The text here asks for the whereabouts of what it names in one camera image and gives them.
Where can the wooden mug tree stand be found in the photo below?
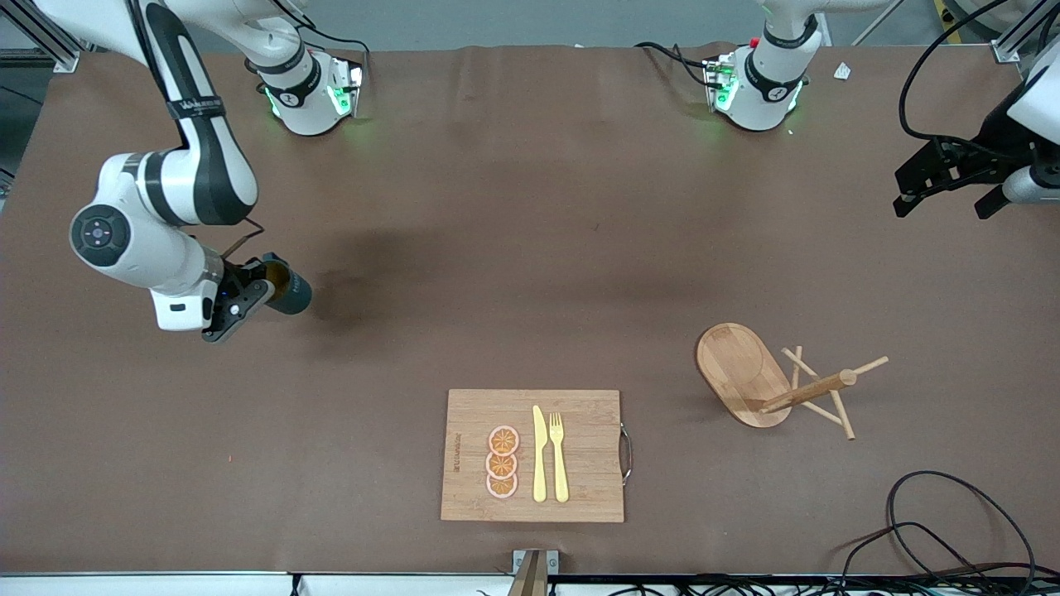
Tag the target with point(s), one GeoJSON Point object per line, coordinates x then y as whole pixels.
{"type": "Point", "coordinates": [729, 372]}

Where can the dark green cup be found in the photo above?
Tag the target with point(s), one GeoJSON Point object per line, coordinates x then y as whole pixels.
{"type": "Point", "coordinates": [294, 294]}

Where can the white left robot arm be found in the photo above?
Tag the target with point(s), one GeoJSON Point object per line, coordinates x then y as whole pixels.
{"type": "Point", "coordinates": [758, 95]}

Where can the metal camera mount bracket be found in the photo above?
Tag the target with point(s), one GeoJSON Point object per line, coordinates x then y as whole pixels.
{"type": "Point", "coordinates": [534, 575]}

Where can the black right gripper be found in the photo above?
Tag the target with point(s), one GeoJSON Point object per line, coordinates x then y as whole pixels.
{"type": "Point", "coordinates": [245, 278]}

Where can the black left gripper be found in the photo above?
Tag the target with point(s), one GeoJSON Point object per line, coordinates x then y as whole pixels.
{"type": "Point", "coordinates": [990, 156]}

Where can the white paper scrap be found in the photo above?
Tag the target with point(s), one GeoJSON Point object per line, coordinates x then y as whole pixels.
{"type": "Point", "coordinates": [842, 71]}

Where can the aluminium frame profile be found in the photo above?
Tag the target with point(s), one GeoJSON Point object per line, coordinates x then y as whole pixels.
{"type": "Point", "coordinates": [66, 60]}
{"type": "Point", "coordinates": [1006, 50]}

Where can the brown table cover sheet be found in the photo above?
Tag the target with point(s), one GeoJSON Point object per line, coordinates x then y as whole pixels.
{"type": "Point", "coordinates": [497, 290]}

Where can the orange slice toy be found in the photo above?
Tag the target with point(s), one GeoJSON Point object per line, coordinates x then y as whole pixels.
{"type": "Point", "coordinates": [503, 440]}

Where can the bamboo cutting board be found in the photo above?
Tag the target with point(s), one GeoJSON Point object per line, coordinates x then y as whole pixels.
{"type": "Point", "coordinates": [588, 447]}

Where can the yellow plastic fork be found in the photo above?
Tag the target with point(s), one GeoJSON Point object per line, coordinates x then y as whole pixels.
{"type": "Point", "coordinates": [561, 476]}

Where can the yellow plastic knife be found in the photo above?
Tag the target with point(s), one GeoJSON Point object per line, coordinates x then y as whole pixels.
{"type": "Point", "coordinates": [539, 463]}

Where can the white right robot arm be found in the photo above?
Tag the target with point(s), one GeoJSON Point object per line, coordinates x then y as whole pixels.
{"type": "Point", "coordinates": [132, 240]}

